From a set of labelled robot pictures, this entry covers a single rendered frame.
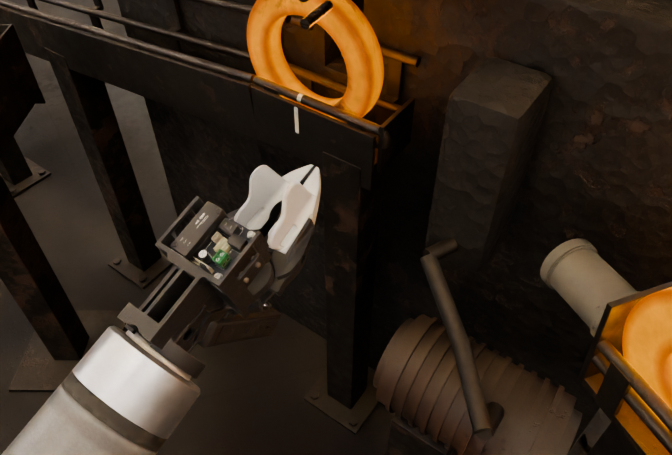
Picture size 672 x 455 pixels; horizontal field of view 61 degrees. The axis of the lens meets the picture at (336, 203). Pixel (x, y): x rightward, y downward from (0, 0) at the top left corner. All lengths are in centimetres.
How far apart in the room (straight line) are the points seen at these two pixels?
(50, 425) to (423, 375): 39
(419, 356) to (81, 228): 117
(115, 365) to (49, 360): 97
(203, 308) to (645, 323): 36
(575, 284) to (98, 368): 42
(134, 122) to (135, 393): 161
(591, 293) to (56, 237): 138
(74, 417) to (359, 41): 45
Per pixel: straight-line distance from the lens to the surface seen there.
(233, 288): 45
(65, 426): 46
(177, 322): 45
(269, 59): 75
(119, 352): 45
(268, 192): 52
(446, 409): 68
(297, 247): 50
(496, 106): 57
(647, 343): 55
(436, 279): 66
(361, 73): 66
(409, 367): 69
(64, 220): 172
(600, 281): 58
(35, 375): 141
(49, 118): 213
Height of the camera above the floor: 111
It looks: 44 degrees down
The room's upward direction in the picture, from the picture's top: straight up
